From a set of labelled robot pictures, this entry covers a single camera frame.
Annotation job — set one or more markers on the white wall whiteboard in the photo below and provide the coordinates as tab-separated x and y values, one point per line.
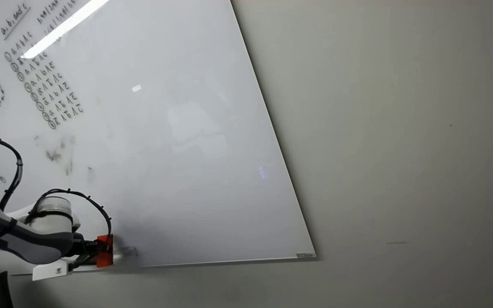
172	142

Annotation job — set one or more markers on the orange whiteboard eraser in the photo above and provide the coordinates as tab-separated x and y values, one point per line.
105	250

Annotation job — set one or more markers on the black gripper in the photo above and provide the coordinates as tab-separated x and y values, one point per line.
73	245

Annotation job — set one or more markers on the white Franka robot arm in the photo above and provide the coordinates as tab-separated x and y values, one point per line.
42	228

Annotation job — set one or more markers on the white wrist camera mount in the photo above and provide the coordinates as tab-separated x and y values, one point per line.
51	270

